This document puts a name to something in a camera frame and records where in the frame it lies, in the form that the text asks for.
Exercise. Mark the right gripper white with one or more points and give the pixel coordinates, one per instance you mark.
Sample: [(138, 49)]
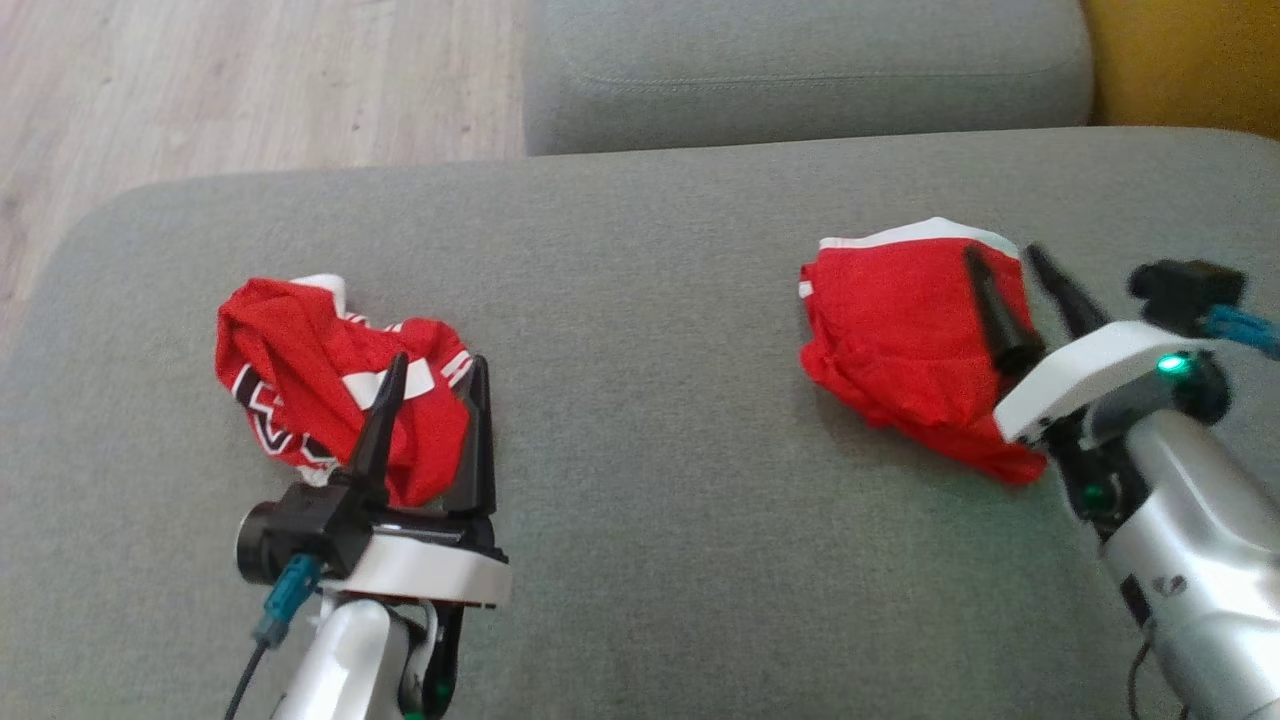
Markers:
[(1090, 370)]

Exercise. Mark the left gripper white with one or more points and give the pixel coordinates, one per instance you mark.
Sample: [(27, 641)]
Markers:
[(440, 570)]

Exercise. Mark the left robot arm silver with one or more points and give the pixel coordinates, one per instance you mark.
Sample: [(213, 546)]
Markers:
[(340, 660)]

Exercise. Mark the wrist black camera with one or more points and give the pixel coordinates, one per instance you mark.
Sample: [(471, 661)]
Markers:
[(320, 525), (1185, 290)]

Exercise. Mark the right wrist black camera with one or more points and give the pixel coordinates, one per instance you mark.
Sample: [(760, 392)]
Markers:
[(1185, 290)]

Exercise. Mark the yellow sofa cushion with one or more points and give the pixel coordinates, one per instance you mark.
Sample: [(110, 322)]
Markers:
[(1190, 60)]

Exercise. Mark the small grey sofa cushion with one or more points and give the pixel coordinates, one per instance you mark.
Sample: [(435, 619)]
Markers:
[(800, 60)]

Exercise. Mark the red white sports jersey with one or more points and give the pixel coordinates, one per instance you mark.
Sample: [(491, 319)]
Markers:
[(300, 350)]

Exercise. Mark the large grey sofa seat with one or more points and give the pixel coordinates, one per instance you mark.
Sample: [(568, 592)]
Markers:
[(650, 500)]

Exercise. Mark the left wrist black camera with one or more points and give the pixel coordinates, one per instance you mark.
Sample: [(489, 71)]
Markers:
[(320, 525)]

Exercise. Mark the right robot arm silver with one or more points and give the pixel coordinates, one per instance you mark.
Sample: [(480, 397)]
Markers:
[(1200, 560)]

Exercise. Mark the red garment white trim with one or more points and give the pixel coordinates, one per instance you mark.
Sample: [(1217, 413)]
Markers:
[(900, 320)]

